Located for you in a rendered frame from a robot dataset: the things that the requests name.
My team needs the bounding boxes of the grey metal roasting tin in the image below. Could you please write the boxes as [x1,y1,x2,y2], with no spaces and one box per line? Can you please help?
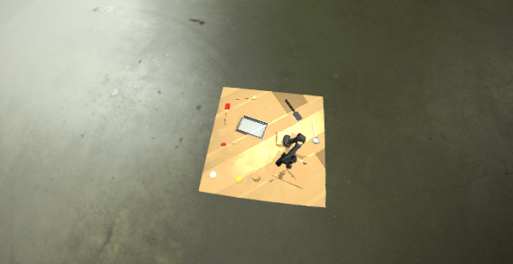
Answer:
[238,115,268,139]

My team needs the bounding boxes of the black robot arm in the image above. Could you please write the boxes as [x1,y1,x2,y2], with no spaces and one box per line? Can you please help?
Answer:
[276,133,306,167]

